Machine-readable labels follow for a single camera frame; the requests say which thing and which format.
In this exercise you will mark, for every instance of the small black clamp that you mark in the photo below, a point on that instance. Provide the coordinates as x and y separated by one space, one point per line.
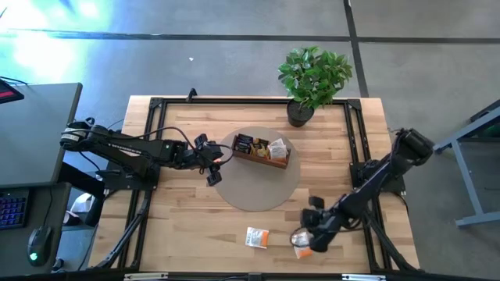
191 94

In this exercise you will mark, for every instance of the silver metal bracket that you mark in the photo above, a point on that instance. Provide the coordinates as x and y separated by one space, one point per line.
145 276
363 277

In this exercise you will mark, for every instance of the grey metal table frame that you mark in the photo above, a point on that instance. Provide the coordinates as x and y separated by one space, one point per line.
465 175

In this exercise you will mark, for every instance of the green leafy plant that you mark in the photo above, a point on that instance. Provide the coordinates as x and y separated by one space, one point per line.
312 74

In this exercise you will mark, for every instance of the white bag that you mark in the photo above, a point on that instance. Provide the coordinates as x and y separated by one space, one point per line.
83 203

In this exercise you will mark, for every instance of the black plant pot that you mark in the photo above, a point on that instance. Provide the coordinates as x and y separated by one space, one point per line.
298 117

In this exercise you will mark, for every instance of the black computer mouse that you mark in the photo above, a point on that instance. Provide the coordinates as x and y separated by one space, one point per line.
39 246

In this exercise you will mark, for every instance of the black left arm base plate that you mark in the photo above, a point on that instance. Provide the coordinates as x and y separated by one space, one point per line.
129 182

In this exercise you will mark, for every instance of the black keyboard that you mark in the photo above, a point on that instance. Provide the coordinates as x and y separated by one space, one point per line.
13 208

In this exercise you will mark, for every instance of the wooden three-compartment tray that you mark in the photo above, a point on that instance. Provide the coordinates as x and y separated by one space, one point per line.
259 159

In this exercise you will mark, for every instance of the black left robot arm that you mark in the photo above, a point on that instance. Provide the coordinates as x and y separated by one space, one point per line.
129 148

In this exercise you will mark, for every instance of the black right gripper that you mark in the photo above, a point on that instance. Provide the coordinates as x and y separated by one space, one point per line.
314 220

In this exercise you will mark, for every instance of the grey desk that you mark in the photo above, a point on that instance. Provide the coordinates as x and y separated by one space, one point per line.
35 132

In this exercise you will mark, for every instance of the round grey table mat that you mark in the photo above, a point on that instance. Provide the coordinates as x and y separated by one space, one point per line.
254 187

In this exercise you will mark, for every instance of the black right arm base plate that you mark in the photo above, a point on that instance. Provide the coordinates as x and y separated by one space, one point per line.
395 185

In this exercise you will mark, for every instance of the black monitor with red screen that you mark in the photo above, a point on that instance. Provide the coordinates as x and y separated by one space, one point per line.
8 93

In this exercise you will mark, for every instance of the black aluminium table frame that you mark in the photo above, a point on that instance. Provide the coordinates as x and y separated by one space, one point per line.
234 101

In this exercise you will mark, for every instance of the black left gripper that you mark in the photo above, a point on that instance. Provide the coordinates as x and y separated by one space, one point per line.
203 153

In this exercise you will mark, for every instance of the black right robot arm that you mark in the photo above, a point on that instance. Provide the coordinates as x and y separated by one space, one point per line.
375 183

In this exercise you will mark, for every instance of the dark lower desk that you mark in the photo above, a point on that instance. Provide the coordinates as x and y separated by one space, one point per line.
11 253

